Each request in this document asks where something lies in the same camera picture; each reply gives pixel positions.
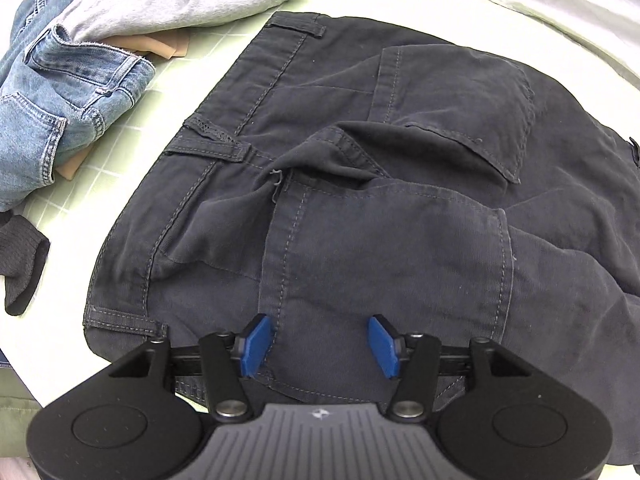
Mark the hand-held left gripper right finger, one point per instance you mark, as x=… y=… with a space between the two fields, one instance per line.
x=384 y=347

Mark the black sock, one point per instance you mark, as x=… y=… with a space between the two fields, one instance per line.
x=22 y=260

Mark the beige cloth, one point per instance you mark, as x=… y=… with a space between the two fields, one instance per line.
x=160 y=46

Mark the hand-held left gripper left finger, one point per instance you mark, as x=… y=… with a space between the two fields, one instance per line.
x=255 y=345

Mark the dark navy pants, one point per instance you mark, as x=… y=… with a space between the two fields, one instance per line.
x=380 y=200

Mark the grey sweatshirt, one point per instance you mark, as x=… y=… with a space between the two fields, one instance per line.
x=165 y=0

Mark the blue denim jeans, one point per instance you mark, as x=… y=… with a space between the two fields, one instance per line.
x=60 y=95

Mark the green grid bed sheet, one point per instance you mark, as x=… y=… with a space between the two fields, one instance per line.
x=165 y=90

